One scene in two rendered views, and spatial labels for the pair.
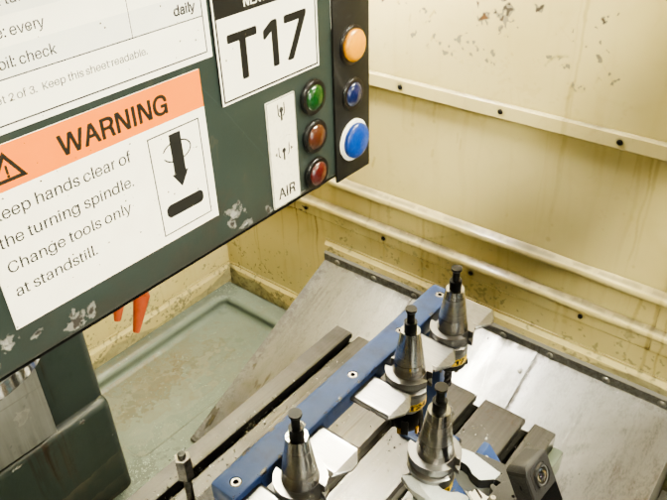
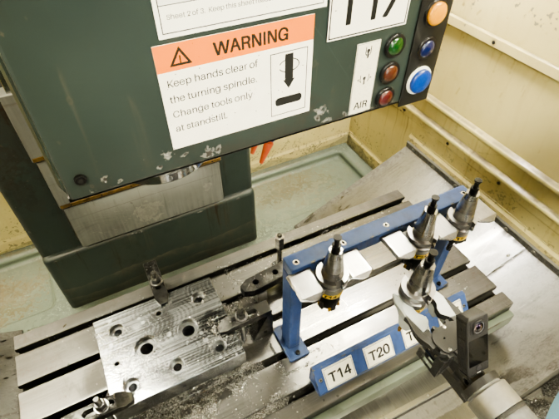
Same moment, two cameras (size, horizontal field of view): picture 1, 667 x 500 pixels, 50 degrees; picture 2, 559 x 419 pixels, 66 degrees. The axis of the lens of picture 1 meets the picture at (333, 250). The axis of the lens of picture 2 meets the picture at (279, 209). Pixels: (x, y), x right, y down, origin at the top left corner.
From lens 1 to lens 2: 0.06 m
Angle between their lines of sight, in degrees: 21
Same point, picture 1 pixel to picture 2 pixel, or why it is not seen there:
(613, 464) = (548, 335)
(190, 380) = (304, 193)
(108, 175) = (241, 72)
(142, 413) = (274, 203)
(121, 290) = (238, 141)
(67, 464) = (225, 218)
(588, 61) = not seen: outside the picture
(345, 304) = (409, 177)
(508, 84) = not seen: outside the picture
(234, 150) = (328, 71)
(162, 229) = (269, 111)
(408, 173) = (478, 104)
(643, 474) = not seen: outside the picture
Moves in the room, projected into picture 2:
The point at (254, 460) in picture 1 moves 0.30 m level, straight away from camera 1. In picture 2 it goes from (310, 253) to (331, 160)
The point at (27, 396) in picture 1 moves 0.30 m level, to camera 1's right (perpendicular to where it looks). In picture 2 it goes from (212, 176) to (302, 203)
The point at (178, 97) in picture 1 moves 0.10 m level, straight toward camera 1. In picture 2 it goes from (296, 31) to (276, 84)
